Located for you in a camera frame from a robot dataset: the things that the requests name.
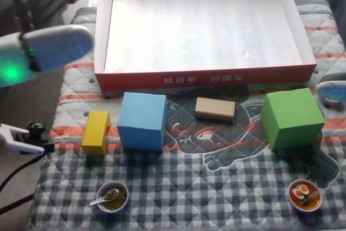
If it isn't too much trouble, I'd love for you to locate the black cable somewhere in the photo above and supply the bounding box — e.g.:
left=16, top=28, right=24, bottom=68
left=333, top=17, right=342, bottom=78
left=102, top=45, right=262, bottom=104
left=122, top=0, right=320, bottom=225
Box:
left=0, top=154, right=45, bottom=191

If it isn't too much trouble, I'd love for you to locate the light blue foam block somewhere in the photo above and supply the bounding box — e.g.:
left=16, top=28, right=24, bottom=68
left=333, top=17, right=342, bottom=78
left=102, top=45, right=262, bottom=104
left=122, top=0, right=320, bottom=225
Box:
left=116, top=92, right=167, bottom=153

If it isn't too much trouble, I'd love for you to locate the toy bowl of ramen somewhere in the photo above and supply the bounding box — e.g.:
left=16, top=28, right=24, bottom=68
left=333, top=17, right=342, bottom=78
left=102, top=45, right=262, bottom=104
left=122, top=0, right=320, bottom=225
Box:
left=288, top=179, right=322, bottom=212

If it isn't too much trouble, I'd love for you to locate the yellow arch block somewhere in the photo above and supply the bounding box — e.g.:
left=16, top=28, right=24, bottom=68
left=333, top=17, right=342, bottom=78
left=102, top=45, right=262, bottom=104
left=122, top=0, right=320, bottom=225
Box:
left=81, top=111, right=112, bottom=157

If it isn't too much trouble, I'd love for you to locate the wooden rectangular block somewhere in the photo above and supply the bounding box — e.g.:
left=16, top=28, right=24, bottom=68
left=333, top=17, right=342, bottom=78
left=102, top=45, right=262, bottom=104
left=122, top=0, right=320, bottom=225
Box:
left=194, top=97, right=236, bottom=122

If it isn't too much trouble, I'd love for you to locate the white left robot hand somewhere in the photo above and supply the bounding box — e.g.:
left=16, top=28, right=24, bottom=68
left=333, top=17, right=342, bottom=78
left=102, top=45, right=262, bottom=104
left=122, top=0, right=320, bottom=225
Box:
left=0, top=0, right=96, bottom=89

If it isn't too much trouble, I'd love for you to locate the white clamp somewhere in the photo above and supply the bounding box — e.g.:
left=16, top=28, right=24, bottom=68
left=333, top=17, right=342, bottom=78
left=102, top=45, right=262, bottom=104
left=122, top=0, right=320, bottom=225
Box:
left=0, top=123, right=45, bottom=156

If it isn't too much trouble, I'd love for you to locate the small white toy spoon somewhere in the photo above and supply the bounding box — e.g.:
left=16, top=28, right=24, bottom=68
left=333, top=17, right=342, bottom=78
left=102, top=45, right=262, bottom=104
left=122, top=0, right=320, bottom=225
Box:
left=89, top=188, right=120, bottom=206

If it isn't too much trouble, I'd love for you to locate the green foam block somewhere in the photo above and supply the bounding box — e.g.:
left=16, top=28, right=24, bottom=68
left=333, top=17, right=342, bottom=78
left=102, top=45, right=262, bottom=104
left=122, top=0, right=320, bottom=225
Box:
left=260, top=87, right=325, bottom=151

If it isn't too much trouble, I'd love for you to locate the black lens mount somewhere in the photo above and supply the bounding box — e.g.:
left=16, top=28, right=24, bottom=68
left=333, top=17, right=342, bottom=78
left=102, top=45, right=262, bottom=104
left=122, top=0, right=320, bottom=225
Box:
left=16, top=121, right=55, bottom=156

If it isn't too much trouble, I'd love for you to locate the toy bowl of pea soup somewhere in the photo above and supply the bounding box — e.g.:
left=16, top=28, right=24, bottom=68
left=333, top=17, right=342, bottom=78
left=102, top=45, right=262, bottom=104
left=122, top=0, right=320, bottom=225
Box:
left=96, top=181, right=129, bottom=213

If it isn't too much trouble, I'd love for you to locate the grey quilt with printed bear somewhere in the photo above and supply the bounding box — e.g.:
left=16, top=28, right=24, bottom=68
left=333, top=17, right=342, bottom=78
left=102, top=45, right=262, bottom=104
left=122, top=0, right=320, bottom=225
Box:
left=28, top=0, right=346, bottom=231

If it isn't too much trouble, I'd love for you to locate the white shallow tray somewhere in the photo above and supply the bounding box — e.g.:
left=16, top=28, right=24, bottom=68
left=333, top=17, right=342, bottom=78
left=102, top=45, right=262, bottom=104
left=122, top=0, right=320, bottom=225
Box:
left=94, top=0, right=317, bottom=91

